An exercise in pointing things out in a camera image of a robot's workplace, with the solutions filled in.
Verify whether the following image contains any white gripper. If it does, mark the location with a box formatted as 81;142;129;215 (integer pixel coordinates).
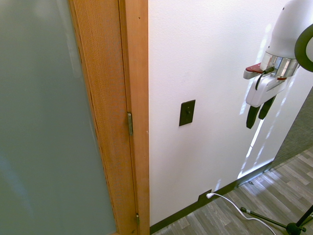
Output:
245;73;288;130

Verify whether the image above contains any dark baseboard strip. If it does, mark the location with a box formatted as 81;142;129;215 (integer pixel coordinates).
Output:
149;158;274;235

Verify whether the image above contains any wooden door with frosted glass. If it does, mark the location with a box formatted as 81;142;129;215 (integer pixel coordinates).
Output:
0;0;137;235

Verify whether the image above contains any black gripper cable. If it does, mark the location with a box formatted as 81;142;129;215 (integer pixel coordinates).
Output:
255;67;274;91

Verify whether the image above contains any red grey wrist camera mount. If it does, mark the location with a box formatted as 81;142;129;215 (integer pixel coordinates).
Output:
243;63;263;80

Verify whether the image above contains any dark light switch plate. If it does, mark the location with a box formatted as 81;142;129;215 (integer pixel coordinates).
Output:
179;99;196;127

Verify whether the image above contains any white power cable with plug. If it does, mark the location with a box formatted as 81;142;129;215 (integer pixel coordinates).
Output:
206;192;277;235

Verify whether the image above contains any dark wall outlet plate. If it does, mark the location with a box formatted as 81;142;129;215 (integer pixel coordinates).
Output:
198;188;213;203

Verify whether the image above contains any black camera tripod stand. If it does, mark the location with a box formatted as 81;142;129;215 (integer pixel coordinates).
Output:
240;202;313;235

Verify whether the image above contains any wooden door frame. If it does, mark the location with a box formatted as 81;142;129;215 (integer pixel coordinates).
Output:
118;0;150;235

